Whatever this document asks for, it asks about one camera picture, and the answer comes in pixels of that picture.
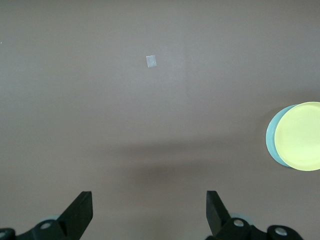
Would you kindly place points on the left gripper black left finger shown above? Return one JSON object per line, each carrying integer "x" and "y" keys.
{"x": 77, "y": 217}

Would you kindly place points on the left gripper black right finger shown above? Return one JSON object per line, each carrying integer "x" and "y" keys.
{"x": 217, "y": 217}

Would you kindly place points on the pale green round plate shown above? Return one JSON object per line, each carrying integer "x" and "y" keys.
{"x": 270, "y": 135}

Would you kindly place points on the yellow round plate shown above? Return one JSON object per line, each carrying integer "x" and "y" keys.
{"x": 300, "y": 137}

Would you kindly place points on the small grey tape patch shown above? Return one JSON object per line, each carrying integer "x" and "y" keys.
{"x": 151, "y": 61}

